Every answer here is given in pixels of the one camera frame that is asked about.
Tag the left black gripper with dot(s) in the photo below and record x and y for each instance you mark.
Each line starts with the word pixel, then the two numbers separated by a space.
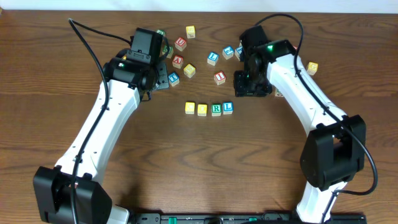
pixel 162 76

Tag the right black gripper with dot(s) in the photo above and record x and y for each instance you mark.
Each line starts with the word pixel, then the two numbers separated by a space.
pixel 249 88

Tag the blue l block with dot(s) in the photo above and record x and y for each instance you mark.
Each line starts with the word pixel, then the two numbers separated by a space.
pixel 227 107
pixel 212 58

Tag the yellow C block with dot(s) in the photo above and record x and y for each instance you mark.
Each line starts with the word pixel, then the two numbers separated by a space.
pixel 189 107

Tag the green R block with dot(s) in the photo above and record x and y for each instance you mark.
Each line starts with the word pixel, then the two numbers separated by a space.
pixel 216 110

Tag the yellow O block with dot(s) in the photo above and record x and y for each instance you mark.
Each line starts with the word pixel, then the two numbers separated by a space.
pixel 202 109

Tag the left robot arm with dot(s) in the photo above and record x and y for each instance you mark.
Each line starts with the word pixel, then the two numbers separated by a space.
pixel 72 191

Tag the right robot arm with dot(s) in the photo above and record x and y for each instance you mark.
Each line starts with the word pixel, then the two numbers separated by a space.
pixel 333 152

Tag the blue T block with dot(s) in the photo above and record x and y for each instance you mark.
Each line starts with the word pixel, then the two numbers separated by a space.
pixel 174 79

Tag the red A block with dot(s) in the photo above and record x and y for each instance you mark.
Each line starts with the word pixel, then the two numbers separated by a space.
pixel 177 61

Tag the red I block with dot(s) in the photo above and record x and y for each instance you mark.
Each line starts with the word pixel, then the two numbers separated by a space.
pixel 219 78

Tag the yellow S block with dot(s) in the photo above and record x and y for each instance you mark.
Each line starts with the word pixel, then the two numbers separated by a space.
pixel 189 70

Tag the green Z block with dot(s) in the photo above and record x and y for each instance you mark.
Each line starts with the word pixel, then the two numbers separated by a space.
pixel 169 50

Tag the green J block bottom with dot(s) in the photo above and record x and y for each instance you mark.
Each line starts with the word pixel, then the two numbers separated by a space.
pixel 278 93

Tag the blue P block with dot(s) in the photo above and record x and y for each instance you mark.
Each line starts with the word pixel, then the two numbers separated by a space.
pixel 238 53

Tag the blue 2 block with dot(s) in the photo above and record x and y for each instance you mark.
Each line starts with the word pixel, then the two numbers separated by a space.
pixel 228 52

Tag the red U block left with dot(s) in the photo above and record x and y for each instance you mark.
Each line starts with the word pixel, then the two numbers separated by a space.
pixel 180 44

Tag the yellow block top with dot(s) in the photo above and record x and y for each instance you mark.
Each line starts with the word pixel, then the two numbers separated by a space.
pixel 190 31

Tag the yellow G block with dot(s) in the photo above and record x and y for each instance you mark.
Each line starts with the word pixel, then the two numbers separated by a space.
pixel 312 68

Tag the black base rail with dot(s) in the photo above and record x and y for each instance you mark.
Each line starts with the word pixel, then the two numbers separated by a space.
pixel 212 218

